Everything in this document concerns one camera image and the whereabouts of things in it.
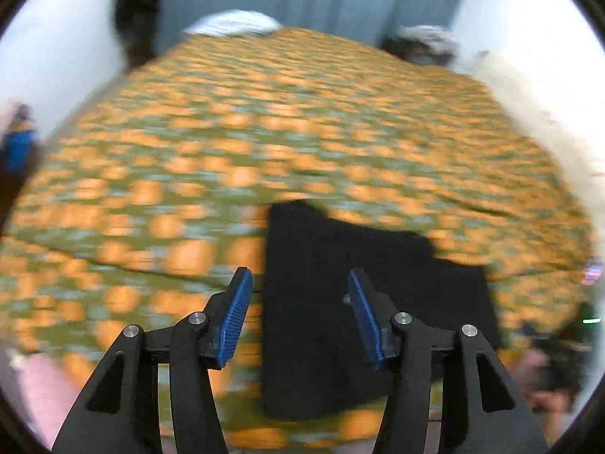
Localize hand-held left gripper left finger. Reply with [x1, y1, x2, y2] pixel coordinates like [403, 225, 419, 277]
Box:
[51, 267, 254, 454]

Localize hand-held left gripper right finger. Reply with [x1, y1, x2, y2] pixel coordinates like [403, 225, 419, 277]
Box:
[347, 269, 549, 454]

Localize black pants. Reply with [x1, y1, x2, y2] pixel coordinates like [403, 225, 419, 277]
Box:
[261, 200, 503, 421]

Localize person's right hand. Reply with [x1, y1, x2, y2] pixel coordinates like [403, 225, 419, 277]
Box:
[513, 347, 584, 417]

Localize floral green orange bedsheet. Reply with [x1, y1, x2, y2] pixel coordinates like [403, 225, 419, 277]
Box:
[0, 26, 599, 452]

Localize stack of folded clothes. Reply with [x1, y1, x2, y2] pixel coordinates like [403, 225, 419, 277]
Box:
[0, 101, 39, 176]

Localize grey clothes pile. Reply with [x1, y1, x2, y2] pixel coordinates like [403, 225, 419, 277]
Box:
[380, 23, 461, 67]

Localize white pillow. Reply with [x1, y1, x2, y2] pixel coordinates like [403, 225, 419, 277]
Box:
[182, 9, 284, 37]

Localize dark hanging clothes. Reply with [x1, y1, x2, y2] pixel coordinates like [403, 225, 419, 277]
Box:
[113, 0, 164, 72]

